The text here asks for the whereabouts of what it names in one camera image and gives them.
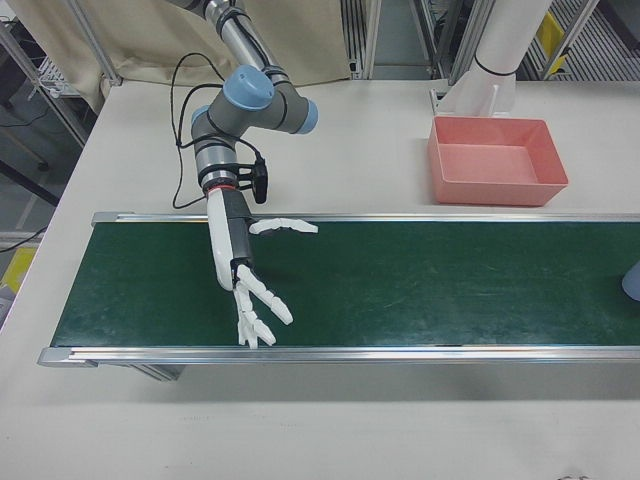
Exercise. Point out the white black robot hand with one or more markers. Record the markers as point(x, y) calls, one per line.
point(220, 235)

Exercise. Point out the blue plastic cup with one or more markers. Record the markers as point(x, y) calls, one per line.
point(632, 285)

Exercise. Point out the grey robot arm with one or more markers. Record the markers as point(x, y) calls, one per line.
point(260, 107)

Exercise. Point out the white arm base stand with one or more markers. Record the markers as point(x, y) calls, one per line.
point(475, 97)

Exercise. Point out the pink plastic box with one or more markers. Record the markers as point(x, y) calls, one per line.
point(495, 165)

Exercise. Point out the green conveyor belt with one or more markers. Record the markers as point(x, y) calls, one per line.
point(400, 285)

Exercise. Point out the beige curtain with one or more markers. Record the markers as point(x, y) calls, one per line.
point(165, 35)

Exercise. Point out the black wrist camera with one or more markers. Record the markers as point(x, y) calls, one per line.
point(260, 180)

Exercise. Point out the aluminium frame post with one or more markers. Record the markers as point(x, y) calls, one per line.
point(102, 45)

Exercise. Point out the aluminium profile frame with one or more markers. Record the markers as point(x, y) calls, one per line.
point(360, 35)

